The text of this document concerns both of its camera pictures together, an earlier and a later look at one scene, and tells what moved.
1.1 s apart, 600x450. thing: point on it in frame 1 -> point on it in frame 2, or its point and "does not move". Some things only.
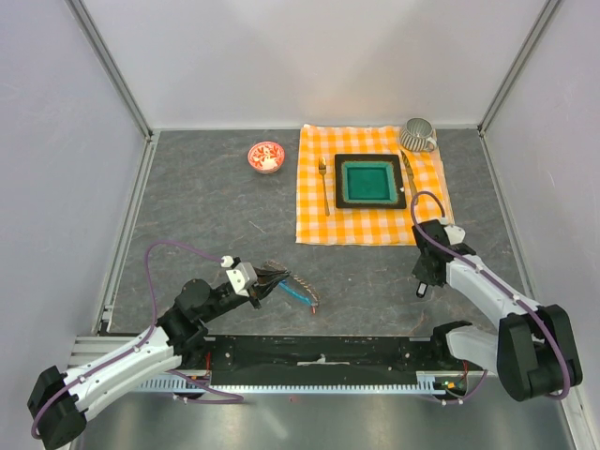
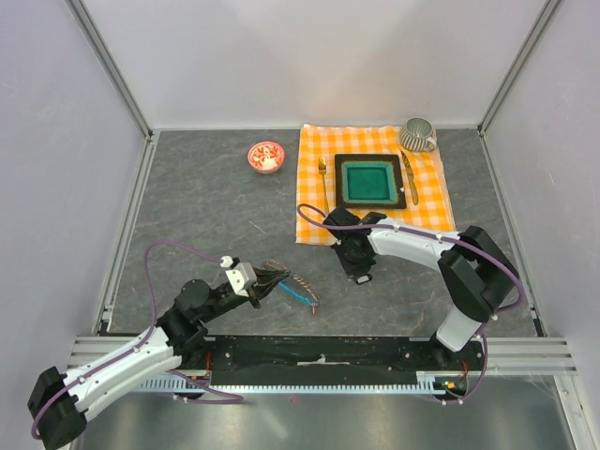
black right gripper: (418, 272) -> (352, 270)
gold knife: (409, 167) does not move
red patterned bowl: (266, 157) does not move
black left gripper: (265, 284) does not move
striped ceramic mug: (419, 134) does not move
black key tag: (420, 292) -> (363, 279)
